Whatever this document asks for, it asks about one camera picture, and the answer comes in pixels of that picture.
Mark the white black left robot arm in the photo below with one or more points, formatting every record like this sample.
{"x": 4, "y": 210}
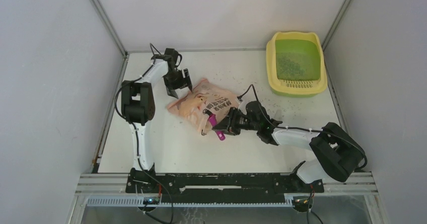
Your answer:
{"x": 137, "y": 105}

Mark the aluminium front frame rail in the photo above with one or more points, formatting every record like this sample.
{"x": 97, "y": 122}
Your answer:
{"x": 110, "y": 190}

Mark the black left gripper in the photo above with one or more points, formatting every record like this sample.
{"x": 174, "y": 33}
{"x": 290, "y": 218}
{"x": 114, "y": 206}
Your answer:
{"x": 170, "y": 87}

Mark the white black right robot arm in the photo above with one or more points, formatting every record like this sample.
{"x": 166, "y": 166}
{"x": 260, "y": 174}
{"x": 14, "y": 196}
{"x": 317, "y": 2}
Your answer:
{"x": 337, "y": 155}

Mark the pink cat litter bag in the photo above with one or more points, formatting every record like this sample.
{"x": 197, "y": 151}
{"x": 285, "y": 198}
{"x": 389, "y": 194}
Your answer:
{"x": 205, "y": 99}

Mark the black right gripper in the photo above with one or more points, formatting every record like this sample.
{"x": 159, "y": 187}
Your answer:
{"x": 226, "y": 125}

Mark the yellow green litter box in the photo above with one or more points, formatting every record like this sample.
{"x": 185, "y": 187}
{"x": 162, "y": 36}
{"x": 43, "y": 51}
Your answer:
{"x": 307, "y": 44}

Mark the green litter pellets pile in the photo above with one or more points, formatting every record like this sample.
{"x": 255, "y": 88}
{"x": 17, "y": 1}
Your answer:
{"x": 290, "y": 66}

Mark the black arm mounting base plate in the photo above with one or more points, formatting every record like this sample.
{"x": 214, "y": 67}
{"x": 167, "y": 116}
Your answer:
{"x": 223, "y": 184}

